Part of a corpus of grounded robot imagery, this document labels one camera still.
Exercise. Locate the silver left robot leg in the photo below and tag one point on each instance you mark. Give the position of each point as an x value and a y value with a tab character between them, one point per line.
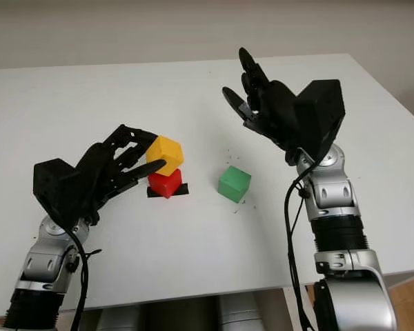
119	319

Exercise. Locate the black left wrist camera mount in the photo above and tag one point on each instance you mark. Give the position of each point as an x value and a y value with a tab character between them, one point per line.
53	186

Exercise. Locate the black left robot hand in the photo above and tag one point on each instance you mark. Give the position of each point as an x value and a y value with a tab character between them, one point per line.
96	172

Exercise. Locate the green wooden block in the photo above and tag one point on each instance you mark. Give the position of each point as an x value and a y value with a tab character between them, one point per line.
233	182

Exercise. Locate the yellow wooden block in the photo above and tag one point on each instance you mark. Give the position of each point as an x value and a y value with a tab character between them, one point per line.
169	151

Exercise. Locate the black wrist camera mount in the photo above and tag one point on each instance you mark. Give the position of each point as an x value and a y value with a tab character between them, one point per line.
322	113
53	186

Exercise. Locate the black tape strip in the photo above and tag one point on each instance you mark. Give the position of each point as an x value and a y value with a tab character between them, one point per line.
151	194

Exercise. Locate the red wooden block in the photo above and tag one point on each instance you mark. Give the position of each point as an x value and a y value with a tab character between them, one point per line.
165	184

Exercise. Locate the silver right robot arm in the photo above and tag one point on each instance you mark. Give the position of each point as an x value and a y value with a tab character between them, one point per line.
334	196

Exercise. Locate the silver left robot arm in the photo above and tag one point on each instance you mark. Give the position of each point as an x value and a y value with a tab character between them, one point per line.
45	269

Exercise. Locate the silver robot leg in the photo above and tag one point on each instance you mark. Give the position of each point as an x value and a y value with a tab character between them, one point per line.
241	313
119	319

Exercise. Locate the silver right robot leg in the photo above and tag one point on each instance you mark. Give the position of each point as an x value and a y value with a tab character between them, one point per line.
241	313

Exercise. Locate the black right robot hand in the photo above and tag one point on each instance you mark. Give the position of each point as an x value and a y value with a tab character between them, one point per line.
279	110

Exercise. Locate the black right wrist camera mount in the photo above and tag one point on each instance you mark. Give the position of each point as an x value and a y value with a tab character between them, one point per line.
322	113

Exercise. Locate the grey metal table frame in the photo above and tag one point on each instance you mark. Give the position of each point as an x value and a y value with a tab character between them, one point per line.
407	279

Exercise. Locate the white table leg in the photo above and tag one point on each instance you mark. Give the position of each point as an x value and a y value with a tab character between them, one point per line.
290	310

